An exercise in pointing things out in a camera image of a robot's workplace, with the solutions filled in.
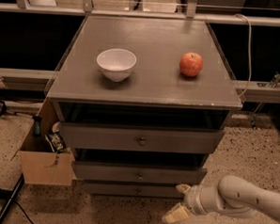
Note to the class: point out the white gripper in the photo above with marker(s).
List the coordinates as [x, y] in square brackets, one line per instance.
[193, 198]

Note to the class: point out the grey drawer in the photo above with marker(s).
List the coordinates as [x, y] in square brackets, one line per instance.
[133, 190]
[84, 136]
[126, 172]

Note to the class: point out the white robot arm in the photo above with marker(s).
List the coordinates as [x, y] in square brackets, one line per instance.
[231, 196]

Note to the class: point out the grey top drawer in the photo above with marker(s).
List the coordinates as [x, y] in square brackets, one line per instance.
[84, 136]

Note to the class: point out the grey bottom drawer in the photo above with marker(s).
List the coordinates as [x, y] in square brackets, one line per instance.
[133, 190]

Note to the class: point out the grey wooden drawer cabinet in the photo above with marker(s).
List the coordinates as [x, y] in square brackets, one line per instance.
[156, 96]

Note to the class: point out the red apple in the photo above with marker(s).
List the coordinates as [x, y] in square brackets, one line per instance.
[191, 64]

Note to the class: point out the dark snack packet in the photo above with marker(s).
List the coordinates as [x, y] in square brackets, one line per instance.
[56, 142]

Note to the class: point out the cardboard box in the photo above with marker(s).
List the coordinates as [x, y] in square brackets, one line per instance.
[40, 165]

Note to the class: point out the white ceramic bowl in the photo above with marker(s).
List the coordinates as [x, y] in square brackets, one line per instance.
[116, 64]

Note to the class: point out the dark bottle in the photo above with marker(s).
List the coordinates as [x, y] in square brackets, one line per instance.
[36, 127]

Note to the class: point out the black floor stand bar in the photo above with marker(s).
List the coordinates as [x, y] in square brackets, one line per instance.
[9, 197]

